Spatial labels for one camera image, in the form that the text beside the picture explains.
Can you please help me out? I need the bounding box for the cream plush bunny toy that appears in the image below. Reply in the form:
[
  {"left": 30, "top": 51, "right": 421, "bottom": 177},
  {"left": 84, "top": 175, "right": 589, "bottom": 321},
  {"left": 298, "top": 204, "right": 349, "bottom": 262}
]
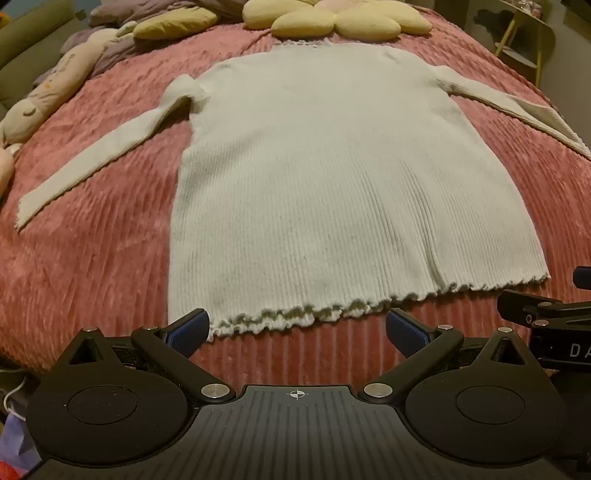
[{"left": 0, "top": 28, "right": 137, "bottom": 197}]

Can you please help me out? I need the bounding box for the yellow oval pillow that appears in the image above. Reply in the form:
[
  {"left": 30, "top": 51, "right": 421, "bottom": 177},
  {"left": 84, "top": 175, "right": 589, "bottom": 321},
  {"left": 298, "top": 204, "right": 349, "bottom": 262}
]
[{"left": 133, "top": 6, "right": 220, "bottom": 40}]

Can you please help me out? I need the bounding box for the white cable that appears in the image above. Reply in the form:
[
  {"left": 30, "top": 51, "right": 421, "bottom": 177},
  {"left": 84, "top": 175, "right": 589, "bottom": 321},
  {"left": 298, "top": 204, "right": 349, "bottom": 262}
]
[{"left": 2, "top": 373, "right": 29, "bottom": 422}]

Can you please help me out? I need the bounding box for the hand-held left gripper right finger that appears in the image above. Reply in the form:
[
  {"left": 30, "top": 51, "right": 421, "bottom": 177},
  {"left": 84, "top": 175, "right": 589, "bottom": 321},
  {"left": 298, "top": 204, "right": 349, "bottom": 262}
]
[{"left": 362, "top": 308, "right": 527, "bottom": 403}]

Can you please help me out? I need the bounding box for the white ribbed knit sweater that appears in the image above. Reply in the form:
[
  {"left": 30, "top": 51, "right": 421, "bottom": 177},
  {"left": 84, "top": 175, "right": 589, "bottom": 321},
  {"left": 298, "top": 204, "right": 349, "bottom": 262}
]
[{"left": 14, "top": 38, "right": 591, "bottom": 342}]

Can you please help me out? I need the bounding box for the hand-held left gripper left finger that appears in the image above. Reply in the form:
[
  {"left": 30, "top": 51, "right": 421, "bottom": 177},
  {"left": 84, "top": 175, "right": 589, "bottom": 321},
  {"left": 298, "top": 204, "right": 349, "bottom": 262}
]
[{"left": 68, "top": 308, "right": 237, "bottom": 403}]

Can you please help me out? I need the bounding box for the yellow flower-shaped pillow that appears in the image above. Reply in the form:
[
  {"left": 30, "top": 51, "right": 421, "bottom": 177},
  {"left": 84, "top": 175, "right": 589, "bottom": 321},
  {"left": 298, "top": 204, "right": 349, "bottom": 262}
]
[{"left": 242, "top": 0, "right": 432, "bottom": 41}]

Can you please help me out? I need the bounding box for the yellow-legged side table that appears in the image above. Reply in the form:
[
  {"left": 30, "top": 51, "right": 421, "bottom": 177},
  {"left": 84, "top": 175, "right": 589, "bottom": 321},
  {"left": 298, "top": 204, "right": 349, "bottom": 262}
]
[{"left": 493, "top": 0, "right": 556, "bottom": 88}]

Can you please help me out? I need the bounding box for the pink fluffy blanket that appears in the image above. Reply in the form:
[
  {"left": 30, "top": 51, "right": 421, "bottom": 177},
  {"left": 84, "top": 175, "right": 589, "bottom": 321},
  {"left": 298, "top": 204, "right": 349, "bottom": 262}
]
[{"left": 0, "top": 9, "right": 591, "bottom": 376}]

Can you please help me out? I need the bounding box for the green padded headboard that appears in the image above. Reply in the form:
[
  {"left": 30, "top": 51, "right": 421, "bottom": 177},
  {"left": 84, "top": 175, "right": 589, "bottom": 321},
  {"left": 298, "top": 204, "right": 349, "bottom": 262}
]
[{"left": 0, "top": 4, "right": 78, "bottom": 112}]

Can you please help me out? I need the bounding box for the purple blanket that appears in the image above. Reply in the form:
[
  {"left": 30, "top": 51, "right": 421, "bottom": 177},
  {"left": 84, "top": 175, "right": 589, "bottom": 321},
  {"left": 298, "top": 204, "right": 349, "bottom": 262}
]
[{"left": 34, "top": 0, "right": 250, "bottom": 86}]

